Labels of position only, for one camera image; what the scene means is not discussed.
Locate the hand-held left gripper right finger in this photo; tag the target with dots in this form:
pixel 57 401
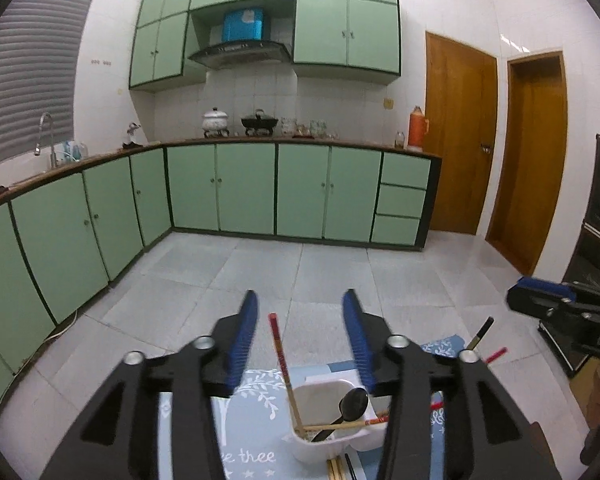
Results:
pixel 357 335

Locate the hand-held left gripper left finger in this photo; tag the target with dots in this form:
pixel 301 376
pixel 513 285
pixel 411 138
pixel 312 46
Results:
pixel 245 330

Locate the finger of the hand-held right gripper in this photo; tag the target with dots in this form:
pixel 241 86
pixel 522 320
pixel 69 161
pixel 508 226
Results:
pixel 545 286
pixel 535 302

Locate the black plastic spoon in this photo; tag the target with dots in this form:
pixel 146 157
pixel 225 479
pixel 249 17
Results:
pixel 354 402

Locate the white two-compartment utensil holder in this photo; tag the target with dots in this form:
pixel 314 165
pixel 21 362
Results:
pixel 310 452

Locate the person's right hand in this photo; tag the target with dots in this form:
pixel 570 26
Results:
pixel 599 395

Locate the dark blue tree-print placemat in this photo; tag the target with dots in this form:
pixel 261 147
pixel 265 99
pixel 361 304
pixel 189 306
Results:
pixel 445 347

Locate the green drawer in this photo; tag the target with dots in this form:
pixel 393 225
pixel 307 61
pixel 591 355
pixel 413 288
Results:
pixel 405 170
pixel 396 230
pixel 401 201

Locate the brown wooden door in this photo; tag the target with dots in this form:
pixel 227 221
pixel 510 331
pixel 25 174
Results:
pixel 460 130
pixel 527 160

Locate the light blue tree-print placemat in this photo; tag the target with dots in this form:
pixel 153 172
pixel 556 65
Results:
pixel 260 460

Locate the green base cabinet with drawers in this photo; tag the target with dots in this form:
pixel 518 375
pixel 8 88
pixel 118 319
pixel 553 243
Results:
pixel 245 190

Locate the glass jar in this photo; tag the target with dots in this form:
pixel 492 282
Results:
pixel 400 140

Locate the orange thermos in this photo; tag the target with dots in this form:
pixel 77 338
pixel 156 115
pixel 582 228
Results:
pixel 418 127

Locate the stack of bowls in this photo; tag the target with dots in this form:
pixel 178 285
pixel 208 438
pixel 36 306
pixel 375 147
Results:
pixel 320 129
pixel 289 127

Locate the black wok with lid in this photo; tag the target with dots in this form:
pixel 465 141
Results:
pixel 260 121

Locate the long green base cabinet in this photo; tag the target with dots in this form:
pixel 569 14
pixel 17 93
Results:
pixel 55 240

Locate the white lidded pot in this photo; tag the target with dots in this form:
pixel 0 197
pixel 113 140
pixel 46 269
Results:
pixel 216 120

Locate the small metal kettle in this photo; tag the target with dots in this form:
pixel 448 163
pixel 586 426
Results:
pixel 132 132

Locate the clear plastic bottles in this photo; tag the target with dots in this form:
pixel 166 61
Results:
pixel 75 151

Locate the black range hood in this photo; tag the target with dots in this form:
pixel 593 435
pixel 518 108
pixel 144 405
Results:
pixel 240 52

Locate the chrome kitchen faucet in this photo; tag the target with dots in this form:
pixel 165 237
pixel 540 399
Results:
pixel 45 119

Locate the grey window blind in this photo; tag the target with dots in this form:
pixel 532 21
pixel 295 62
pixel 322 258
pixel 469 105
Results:
pixel 25 70

